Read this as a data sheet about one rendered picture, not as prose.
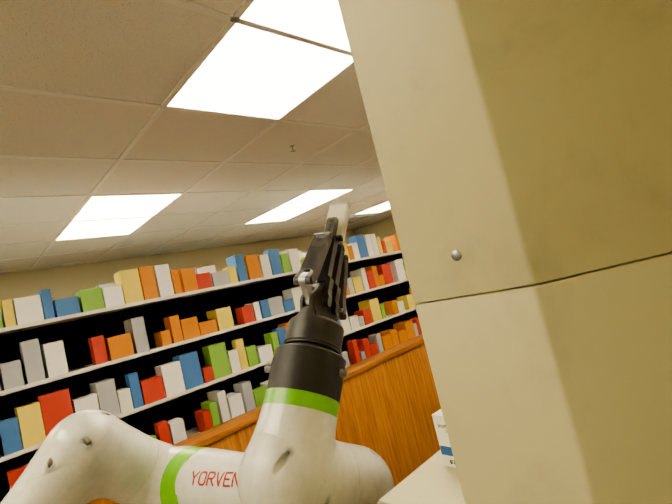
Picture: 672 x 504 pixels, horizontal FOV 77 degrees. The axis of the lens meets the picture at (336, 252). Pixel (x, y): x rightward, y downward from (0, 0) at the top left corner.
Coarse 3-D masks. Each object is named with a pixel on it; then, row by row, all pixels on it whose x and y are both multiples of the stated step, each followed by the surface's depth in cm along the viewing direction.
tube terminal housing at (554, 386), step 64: (448, 320) 36; (512, 320) 32; (576, 320) 31; (640, 320) 30; (448, 384) 37; (512, 384) 33; (576, 384) 30; (640, 384) 30; (512, 448) 34; (576, 448) 30; (640, 448) 30
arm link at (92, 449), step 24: (72, 432) 67; (96, 432) 68; (120, 432) 71; (48, 456) 65; (72, 456) 65; (96, 456) 66; (120, 456) 69; (144, 456) 73; (24, 480) 65; (48, 480) 64; (72, 480) 65; (96, 480) 67; (120, 480) 69; (144, 480) 72
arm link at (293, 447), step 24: (264, 408) 49; (288, 408) 47; (312, 408) 48; (336, 408) 50; (264, 432) 47; (288, 432) 46; (312, 432) 46; (264, 456) 45; (288, 456) 45; (312, 456) 45; (336, 456) 48; (240, 480) 45; (264, 480) 43; (288, 480) 43; (312, 480) 44; (336, 480) 46
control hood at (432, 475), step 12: (432, 456) 53; (420, 468) 50; (432, 468) 50; (444, 468) 49; (408, 480) 48; (420, 480) 48; (432, 480) 47; (444, 480) 46; (456, 480) 46; (396, 492) 46; (408, 492) 46; (420, 492) 45; (432, 492) 45; (444, 492) 44; (456, 492) 43
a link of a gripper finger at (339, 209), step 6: (330, 204) 67; (336, 204) 66; (342, 204) 66; (348, 204) 66; (330, 210) 66; (336, 210) 65; (342, 210) 65; (330, 216) 65; (336, 216) 65; (342, 216) 64; (342, 222) 64; (342, 228) 63; (336, 234) 63; (342, 234) 63
